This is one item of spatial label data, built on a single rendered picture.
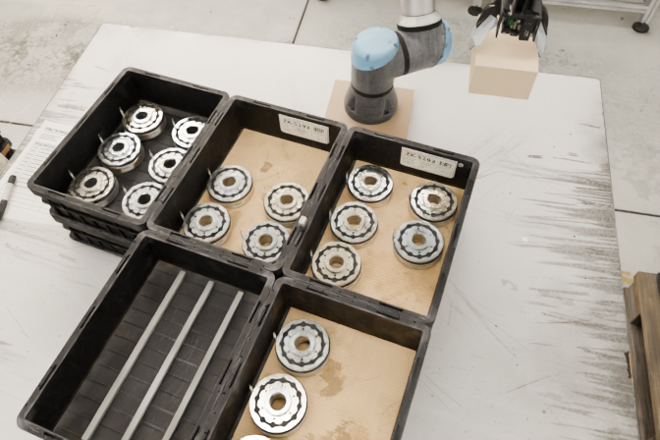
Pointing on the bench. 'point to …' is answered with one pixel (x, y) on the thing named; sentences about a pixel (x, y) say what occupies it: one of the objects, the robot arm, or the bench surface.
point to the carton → (504, 67)
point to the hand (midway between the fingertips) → (504, 50)
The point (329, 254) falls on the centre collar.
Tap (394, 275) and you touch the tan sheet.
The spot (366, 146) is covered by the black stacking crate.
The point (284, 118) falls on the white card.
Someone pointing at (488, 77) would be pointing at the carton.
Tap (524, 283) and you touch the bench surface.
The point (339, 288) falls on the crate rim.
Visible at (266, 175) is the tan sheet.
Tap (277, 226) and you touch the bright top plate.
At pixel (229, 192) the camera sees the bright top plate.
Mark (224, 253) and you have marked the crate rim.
